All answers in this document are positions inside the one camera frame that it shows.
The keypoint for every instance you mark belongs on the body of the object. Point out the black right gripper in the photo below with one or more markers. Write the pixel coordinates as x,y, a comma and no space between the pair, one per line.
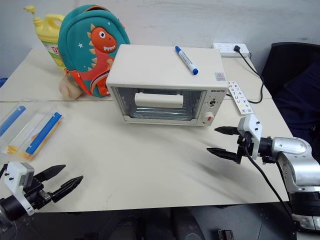
245,147

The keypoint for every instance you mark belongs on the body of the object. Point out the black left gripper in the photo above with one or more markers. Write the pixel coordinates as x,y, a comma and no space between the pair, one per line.
37,196

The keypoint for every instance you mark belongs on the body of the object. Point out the white cap with red label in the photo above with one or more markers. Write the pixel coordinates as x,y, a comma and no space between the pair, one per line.
208,118

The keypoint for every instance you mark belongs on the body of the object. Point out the white toaster oven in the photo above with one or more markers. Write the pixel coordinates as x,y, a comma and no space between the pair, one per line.
160,65

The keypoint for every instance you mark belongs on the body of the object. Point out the colourful alphabet letter sheet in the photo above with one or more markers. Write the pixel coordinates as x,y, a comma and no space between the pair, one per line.
238,97

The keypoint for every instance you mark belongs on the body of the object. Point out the clear box with blue latches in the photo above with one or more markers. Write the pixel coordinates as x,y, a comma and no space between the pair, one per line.
30,127

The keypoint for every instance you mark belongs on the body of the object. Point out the dark blue cloth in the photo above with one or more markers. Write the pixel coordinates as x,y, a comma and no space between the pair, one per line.
300,95

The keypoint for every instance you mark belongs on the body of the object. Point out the beige plush toy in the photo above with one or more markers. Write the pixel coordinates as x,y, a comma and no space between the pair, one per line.
70,88

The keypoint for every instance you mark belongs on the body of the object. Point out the blue whiteboard marker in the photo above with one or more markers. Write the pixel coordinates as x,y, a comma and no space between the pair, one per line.
186,60

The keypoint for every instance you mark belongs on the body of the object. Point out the small dark square object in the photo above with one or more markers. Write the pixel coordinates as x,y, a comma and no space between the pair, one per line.
225,235

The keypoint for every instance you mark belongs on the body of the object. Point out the white power strip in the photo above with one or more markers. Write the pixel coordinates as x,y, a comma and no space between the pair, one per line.
225,49

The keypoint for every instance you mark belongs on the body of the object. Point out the black chair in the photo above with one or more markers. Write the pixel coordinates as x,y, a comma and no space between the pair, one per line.
280,57

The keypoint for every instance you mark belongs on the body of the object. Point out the small blue object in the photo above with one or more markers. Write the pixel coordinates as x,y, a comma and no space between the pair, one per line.
2,82

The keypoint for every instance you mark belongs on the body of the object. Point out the yellow plastic oil bottle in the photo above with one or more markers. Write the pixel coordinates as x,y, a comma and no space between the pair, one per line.
51,37

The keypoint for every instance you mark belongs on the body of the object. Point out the teal dinosaur backpack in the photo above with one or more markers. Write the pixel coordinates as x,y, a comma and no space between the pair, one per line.
80,32

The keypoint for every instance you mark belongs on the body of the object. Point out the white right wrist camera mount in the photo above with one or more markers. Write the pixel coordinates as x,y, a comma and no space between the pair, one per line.
252,127

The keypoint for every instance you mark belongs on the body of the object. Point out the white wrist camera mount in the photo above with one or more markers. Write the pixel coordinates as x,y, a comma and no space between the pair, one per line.
17,175
252,127

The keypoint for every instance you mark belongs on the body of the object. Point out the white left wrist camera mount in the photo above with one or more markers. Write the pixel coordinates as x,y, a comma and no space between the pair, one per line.
17,175

